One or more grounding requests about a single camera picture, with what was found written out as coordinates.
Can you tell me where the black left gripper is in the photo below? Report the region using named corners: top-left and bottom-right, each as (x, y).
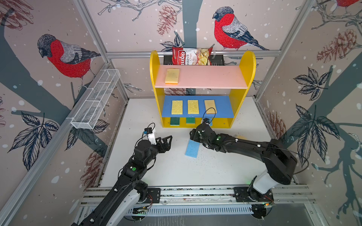
top-left (144, 135), bottom-right (173, 167)

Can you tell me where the light green sponge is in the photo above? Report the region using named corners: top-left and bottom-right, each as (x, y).
top-left (186, 118), bottom-right (196, 124)

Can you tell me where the orange yellow sponge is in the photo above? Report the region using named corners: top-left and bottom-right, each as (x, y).
top-left (204, 99), bottom-right (217, 115)

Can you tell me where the dark green sponge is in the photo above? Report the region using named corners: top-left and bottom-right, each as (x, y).
top-left (170, 117), bottom-right (180, 126)

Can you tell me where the tan sponge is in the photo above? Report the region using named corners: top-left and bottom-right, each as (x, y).
top-left (165, 68), bottom-right (180, 84)

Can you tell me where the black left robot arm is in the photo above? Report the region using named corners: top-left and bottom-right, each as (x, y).
top-left (72, 127), bottom-right (173, 226)

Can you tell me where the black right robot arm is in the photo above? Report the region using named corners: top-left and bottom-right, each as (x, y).
top-left (189, 122), bottom-right (298, 195)

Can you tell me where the yellow shelf unit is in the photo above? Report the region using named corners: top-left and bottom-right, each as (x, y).
top-left (150, 51), bottom-right (256, 129)

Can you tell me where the round smiley face sponge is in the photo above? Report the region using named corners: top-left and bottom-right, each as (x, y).
top-left (236, 136), bottom-right (247, 140)

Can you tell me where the red cassava chips bag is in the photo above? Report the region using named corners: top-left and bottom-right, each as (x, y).
top-left (172, 47), bottom-right (213, 66)

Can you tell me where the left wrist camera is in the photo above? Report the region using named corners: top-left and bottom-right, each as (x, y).
top-left (143, 127), bottom-right (156, 145)

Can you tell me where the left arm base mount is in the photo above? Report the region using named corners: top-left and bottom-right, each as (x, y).
top-left (134, 181), bottom-right (161, 204)

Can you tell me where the aluminium rail frame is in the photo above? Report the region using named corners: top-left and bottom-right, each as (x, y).
top-left (80, 184), bottom-right (314, 207)

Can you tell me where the black wire basket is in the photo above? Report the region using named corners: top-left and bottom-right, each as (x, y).
top-left (163, 55), bottom-right (225, 66)

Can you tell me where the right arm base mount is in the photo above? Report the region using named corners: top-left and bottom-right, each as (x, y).
top-left (233, 186), bottom-right (274, 202)

